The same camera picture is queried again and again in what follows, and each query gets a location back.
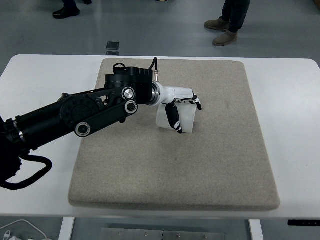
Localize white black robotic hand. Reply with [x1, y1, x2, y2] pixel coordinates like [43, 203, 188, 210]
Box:
[149, 81, 202, 134]

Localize white plastic cup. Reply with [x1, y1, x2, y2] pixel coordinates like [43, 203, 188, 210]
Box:
[156, 103, 197, 134]

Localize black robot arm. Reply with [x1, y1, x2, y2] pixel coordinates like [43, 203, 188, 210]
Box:
[0, 58, 158, 165]

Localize beige felt mat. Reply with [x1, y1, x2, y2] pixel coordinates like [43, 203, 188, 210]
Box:
[68, 59, 280, 211]

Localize metal floor outlet plate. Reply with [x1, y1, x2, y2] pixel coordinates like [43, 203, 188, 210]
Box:
[105, 41, 120, 56]

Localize person in tan boots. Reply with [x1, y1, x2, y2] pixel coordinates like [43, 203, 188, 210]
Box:
[204, 0, 251, 47]

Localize person in black shoes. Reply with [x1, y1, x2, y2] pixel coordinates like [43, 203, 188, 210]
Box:
[52, 0, 80, 19]

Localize white table leg right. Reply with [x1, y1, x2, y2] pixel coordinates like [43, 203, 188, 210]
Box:
[248, 219, 264, 240]

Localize white table leg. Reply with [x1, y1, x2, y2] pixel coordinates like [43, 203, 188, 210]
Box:
[248, 219, 264, 240]
[58, 217, 75, 240]

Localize white table leg left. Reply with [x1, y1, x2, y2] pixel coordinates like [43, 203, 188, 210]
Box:
[58, 217, 75, 240]

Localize black table control panel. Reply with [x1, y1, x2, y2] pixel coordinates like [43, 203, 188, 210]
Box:
[287, 219, 320, 227]

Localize black sleeved cable loop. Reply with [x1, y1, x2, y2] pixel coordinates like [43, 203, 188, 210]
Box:
[0, 154, 53, 191]

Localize white cable on floor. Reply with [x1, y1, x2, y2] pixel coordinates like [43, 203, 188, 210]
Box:
[0, 219, 48, 240]

